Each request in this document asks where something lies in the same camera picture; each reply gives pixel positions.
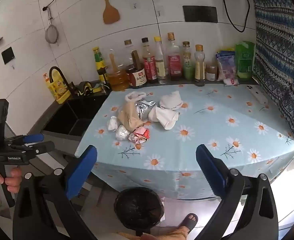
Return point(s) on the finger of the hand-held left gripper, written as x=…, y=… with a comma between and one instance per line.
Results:
x=34, y=138
x=40, y=148

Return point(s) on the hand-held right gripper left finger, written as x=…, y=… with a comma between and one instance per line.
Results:
x=83, y=170

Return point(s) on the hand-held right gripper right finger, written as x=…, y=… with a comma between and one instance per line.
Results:
x=209, y=167

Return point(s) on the small clear plastic wraps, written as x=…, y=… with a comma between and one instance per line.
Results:
x=122, y=133

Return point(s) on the white tissue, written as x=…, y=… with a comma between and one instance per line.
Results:
x=164, y=118
x=170, y=101

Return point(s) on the red white wrapper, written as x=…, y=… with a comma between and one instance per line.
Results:
x=140, y=136

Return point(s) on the black round waste bin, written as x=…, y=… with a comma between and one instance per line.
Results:
x=137, y=210

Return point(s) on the brown paper bag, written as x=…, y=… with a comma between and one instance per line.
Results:
x=128, y=118

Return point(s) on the silver foil bag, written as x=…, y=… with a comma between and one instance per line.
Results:
x=144, y=110

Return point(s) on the white plastic bag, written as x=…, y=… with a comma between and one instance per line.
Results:
x=134, y=96

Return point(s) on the blue daisy print tablecloth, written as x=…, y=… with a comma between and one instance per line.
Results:
x=211, y=140

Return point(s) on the black sink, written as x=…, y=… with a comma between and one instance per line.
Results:
x=69, y=120

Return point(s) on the yellow dish soap bottle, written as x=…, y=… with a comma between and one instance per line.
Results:
x=58, y=90

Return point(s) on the black sandal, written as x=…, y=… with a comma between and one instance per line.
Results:
x=189, y=221

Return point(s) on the black faucet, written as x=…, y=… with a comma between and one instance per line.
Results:
x=50, y=73

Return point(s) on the black yellow cloth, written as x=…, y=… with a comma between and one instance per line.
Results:
x=85, y=88

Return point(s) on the person's leg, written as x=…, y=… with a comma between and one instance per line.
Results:
x=172, y=235

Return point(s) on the yellow green sponge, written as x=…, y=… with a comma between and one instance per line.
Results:
x=97, y=88

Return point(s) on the white smartphone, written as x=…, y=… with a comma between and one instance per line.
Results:
x=256, y=93

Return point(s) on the small white red packet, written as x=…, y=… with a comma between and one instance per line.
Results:
x=230, y=81

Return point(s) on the small glass jar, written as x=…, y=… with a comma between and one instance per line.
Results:
x=211, y=73

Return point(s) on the clear cooking oil jug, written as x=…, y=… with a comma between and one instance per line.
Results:
x=118, y=78

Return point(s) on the green yellow label bottle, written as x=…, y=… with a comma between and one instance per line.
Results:
x=99, y=65

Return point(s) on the brown label yellow cap bottle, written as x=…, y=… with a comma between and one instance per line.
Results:
x=199, y=68

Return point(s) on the blue white salt bag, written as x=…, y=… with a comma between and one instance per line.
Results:
x=225, y=65

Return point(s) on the metal mesh strainer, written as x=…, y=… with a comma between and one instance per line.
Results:
x=52, y=35

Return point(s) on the dark soy sauce jug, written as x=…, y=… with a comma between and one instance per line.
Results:
x=137, y=77

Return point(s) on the tall red label bottle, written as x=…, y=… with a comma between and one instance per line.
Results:
x=174, y=61

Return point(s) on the clear bottle yellow cap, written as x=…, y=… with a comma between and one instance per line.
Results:
x=160, y=66

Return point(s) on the green pouch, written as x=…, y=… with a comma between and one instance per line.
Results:
x=245, y=60

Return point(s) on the red label dark sauce bottle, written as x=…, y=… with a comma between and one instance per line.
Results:
x=149, y=66

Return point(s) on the clear bottle gold cap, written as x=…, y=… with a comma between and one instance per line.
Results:
x=128, y=51

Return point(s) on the blue patterned curtain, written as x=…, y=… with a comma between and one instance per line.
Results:
x=279, y=55

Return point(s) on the wooden spatula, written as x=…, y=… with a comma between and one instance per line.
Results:
x=110, y=15

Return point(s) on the small black wall socket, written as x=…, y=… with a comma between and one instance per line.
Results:
x=8, y=55

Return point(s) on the black wall socket panel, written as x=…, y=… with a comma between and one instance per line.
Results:
x=199, y=13

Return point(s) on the clear adhesive wall hook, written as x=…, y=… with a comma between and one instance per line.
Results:
x=159, y=12
x=135, y=5

